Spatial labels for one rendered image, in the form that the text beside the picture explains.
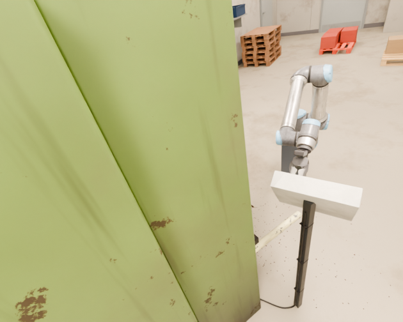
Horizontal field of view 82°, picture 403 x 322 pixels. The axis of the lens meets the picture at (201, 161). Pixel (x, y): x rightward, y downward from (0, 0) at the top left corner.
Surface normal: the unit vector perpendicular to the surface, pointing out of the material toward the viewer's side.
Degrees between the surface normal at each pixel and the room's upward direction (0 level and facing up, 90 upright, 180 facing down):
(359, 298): 0
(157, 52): 90
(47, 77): 90
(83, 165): 90
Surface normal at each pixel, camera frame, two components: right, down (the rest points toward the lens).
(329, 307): -0.19, -0.79
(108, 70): 0.54, 0.41
